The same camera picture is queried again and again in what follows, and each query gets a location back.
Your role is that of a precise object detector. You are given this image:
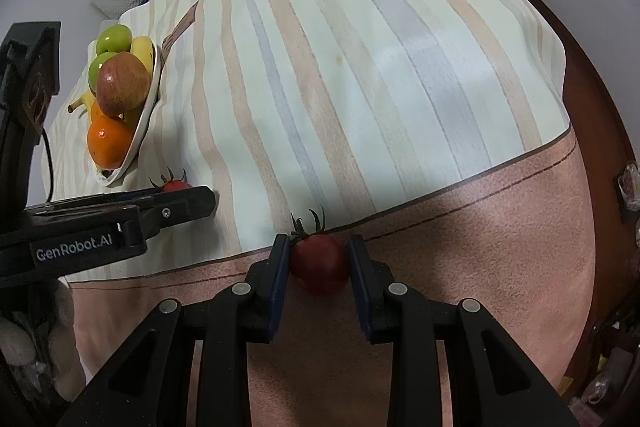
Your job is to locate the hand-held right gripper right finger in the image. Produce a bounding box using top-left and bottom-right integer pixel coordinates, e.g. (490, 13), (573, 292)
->
(347, 234), (583, 427)

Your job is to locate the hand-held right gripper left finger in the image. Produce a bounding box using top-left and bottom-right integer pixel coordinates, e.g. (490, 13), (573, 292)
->
(57, 234), (292, 427)

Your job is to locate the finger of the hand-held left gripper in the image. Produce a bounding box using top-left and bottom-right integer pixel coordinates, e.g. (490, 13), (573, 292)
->
(135, 186), (217, 239)
(107, 188), (168, 204)

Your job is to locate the red tomato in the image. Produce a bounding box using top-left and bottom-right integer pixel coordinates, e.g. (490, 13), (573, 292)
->
(149, 168), (193, 192)
(290, 207), (351, 295)

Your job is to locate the large orange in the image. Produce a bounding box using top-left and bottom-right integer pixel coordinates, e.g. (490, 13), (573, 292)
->
(86, 114), (136, 170)

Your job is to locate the white plate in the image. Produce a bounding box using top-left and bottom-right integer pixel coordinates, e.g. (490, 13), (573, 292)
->
(95, 42), (163, 186)

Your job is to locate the yellow banana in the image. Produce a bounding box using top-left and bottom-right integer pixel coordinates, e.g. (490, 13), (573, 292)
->
(67, 91), (98, 115)
(129, 36), (155, 75)

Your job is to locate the red apple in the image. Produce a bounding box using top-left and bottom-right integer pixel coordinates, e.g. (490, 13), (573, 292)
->
(96, 52), (152, 118)

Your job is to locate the green apple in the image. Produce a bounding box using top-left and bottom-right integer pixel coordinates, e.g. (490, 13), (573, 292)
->
(95, 24), (134, 56)
(88, 52), (121, 92)

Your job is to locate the pale crumpled bag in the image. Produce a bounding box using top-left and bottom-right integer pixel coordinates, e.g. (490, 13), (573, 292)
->
(0, 279), (86, 403)

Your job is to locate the cat print striped tablecloth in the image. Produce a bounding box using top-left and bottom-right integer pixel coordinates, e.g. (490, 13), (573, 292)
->
(40, 0), (598, 427)

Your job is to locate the clear plastic bag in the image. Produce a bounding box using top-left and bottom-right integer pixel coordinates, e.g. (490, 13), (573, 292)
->
(614, 162), (640, 212)

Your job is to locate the black cable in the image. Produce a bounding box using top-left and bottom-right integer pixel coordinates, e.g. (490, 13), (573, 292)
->
(40, 127), (55, 202)

